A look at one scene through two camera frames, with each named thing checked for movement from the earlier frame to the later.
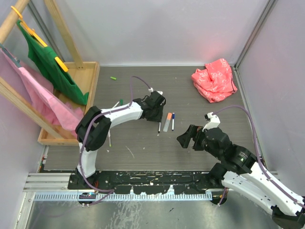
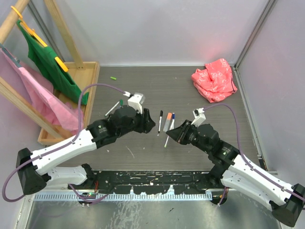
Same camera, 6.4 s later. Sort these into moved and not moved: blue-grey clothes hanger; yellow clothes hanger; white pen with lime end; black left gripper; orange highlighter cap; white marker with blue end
Moved: black left gripper; white pen with lime end
Not moved: blue-grey clothes hanger; yellow clothes hanger; white marker with blue end; orange highlighter cap
